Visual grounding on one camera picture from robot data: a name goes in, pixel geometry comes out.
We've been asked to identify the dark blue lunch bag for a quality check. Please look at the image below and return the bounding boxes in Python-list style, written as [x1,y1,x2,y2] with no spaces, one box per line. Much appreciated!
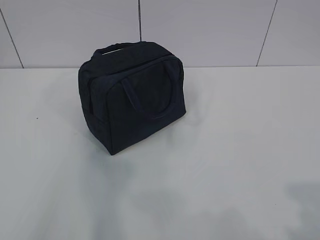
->
[78,41,186,155]

